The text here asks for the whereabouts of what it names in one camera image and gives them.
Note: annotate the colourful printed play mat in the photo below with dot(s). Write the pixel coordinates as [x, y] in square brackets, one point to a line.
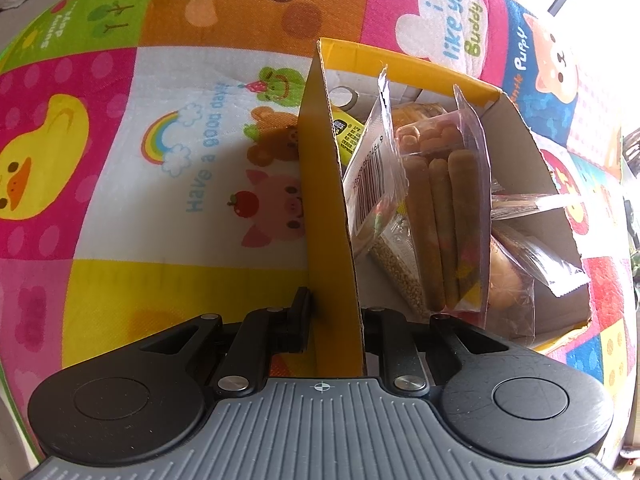
[150, 160]

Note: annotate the biscuit stick packet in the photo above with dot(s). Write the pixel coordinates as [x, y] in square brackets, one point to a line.
[445, 210]

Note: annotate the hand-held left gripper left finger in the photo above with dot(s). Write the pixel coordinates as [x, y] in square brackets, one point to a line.
[299, 325]

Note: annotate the tan grainy snack packet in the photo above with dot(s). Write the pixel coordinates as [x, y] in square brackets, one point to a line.
[395, 265]

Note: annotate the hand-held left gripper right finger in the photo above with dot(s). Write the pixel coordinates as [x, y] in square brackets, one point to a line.
[372, 332]

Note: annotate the clear barcoded snack packet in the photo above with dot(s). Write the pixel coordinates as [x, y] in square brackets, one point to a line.
[525, 204]

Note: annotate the yellow cardboard box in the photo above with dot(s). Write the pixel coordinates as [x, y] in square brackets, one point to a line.
[330, 260]

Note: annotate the round bread packet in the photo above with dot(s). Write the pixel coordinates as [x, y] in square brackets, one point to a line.
[505, 280]

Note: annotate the yellow snack bar packet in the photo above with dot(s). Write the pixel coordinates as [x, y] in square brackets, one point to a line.
[347, 135]

